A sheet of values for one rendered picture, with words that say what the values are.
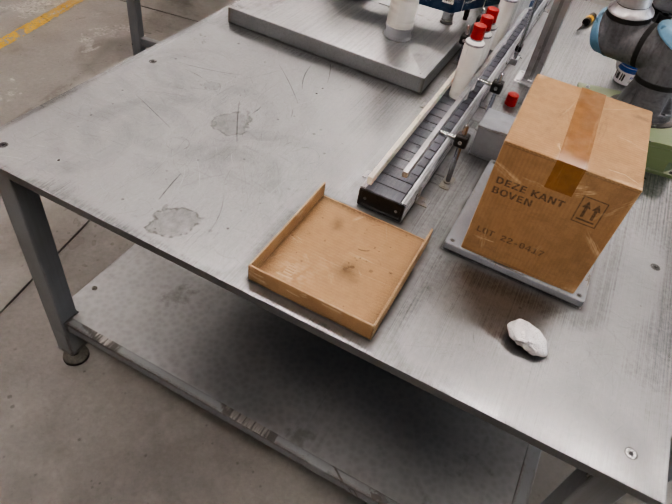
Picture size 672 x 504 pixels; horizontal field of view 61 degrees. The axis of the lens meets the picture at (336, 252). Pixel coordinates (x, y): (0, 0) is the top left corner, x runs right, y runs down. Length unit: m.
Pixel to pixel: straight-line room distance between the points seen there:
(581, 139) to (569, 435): 0.52
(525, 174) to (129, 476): 1.34
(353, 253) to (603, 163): 0.49
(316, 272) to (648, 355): 0.65
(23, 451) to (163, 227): 0.94
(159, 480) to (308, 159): 1.00
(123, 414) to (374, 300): 1.05
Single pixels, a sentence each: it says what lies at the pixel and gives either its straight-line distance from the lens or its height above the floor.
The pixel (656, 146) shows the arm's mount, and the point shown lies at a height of 0.91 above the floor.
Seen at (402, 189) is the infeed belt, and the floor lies 0.88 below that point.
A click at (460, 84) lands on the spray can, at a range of 1.60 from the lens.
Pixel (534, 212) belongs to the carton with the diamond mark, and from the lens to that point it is 1.12.
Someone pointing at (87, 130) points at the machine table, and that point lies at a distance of 1.47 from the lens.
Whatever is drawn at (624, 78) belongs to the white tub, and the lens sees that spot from 2.14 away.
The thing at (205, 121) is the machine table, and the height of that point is 0.83.
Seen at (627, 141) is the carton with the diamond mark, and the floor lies 1.12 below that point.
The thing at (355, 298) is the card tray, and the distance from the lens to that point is 1.07.
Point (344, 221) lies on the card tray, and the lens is 1.22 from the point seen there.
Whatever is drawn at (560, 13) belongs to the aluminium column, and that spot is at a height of 1.05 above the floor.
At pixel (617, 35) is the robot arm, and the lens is 1.76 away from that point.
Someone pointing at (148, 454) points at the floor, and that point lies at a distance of 1.83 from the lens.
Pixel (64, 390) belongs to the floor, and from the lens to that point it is 1.99.
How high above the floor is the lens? 1.65
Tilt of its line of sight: 45 degrees down
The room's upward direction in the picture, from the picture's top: 11 degrees clockwise
